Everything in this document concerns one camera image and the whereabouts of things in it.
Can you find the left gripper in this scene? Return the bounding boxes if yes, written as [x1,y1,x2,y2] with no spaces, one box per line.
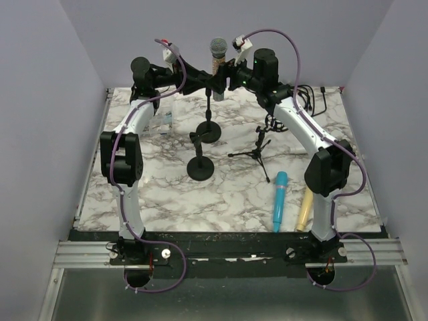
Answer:
[150,56,206,95]

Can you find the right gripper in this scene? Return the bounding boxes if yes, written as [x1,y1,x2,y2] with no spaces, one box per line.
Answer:
[205,51,262,94]

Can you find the glitter microphone silver head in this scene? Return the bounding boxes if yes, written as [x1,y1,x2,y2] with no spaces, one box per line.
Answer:
[209,37,229,102]

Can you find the black tall mic stand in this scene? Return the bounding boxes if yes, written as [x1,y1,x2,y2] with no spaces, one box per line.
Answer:
[196,80,221,144]

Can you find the detached black shock mount ring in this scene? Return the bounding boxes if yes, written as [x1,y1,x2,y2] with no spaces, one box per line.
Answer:
[264,112,289,133]

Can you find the black tripod shock mount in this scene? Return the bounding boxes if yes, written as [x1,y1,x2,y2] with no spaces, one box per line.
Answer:
[227,126,271,183]

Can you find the black stand with clip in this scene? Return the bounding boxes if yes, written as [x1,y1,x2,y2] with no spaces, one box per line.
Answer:
[187,132,215,181]

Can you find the blue microphone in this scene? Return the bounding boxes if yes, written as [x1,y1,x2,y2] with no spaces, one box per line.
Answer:
[272,171,288,233]

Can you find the yellow microphone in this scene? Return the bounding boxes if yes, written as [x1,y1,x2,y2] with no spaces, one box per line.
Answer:
[295,187,314,232]

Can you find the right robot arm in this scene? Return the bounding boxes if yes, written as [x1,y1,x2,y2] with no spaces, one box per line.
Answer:
[209,48,353,262]

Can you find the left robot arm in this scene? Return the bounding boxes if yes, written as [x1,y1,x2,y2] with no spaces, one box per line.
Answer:
[100,57,211,264]

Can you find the clear plastic parts box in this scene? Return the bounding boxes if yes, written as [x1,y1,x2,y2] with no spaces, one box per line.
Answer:
[142,103,174,136]

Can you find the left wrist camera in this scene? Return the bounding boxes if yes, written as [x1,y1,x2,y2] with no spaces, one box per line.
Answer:
[161,39,179,70]

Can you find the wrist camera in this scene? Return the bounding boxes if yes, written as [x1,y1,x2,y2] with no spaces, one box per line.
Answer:
[161,39,179,70]
[232,35,253,66]

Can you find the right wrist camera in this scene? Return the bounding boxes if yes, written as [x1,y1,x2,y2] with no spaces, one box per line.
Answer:
[232,35,253,66]

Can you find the black coiled cable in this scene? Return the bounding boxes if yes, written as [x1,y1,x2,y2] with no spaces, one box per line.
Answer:
[294,83,328,116]

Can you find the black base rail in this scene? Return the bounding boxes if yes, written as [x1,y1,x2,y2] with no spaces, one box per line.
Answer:
[68,230,347,279]

